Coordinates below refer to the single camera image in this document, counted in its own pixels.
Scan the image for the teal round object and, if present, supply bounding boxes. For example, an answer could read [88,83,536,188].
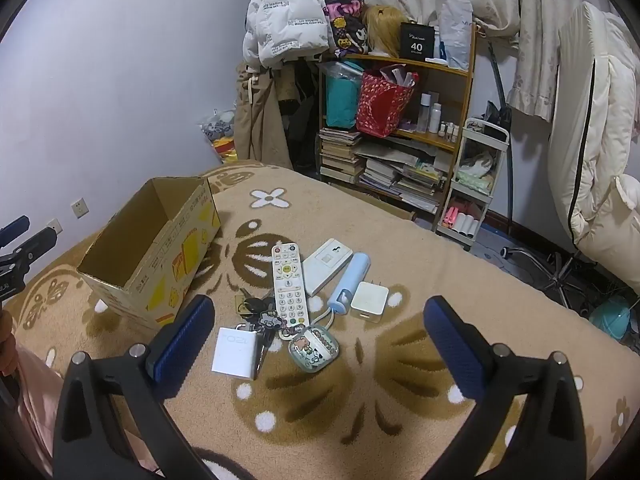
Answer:
[589,295,632,341]

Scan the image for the white trolley cart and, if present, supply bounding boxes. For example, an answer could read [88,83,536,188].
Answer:
[435,117,511,252]

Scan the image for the pile of magazines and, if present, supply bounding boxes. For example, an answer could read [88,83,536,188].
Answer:
[357,140,453,213]

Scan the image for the cardboard box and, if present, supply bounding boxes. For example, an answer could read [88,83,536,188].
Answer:
[76,176,222,332]

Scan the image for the blonde wig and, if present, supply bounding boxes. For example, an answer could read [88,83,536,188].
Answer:
[361,4,408,58]

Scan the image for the pink clothing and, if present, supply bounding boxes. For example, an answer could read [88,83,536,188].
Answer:
[0,350,68,480]

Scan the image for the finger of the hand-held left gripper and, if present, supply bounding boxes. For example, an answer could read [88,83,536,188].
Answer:
[0,226,58,273]
[0,215,31,248]

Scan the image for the office chair base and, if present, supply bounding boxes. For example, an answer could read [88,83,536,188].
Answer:
[500,245,631,311]

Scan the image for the bag of plush toys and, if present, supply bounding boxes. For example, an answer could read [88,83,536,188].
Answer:
[200,109,237,163]

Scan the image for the black box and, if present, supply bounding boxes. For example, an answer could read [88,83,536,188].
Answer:
[399,22,435,59]

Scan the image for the teal bag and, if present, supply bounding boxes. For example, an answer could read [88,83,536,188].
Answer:
[325,60,365,129]

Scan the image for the person's left hand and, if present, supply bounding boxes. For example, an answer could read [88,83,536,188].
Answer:
[0,310,18,377]

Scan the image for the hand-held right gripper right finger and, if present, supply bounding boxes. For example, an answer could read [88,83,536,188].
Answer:
[422,295,587,480]

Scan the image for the wooden shelf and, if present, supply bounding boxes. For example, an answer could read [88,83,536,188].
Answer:
[317,25,478,211]

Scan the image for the white cube charger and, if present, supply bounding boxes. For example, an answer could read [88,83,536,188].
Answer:
[350,281,389,322]

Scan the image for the red gift bag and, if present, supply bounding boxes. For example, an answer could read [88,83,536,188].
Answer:
[356,65,417,138]

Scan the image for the stack of old books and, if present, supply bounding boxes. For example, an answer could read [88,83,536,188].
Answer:
[320,127,366,184]

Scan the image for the white plastic bag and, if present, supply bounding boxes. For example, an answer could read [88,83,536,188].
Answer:
[434,0,475,71]

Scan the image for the light blue power bank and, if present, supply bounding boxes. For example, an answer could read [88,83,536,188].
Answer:
[327,252,371,316]

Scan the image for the dark hanging clothes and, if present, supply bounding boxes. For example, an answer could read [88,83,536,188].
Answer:
[280,57,323,171]

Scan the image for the white charger adapter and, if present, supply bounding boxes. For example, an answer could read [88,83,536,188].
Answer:
[211,327,258,380]

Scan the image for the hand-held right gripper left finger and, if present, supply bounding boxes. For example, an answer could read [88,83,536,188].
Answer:
[52,294,216,480]

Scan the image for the key bunch with cartoon charm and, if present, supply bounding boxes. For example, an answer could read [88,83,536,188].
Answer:
[235,287,283,381]

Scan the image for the beige coat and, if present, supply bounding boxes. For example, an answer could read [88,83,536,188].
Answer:
[234,60,293,171]

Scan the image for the cartoon earbud case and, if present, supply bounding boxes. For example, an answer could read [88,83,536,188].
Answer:
[288,325,337,372]

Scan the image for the white puffer jacket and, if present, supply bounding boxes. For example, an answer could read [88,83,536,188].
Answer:
[242,0,331,68]

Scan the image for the white remote control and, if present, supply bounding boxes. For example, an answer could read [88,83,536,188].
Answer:
[271,243,310,327]

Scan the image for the dark patterned bag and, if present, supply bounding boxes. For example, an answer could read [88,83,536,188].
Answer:
[322,0,371,57]

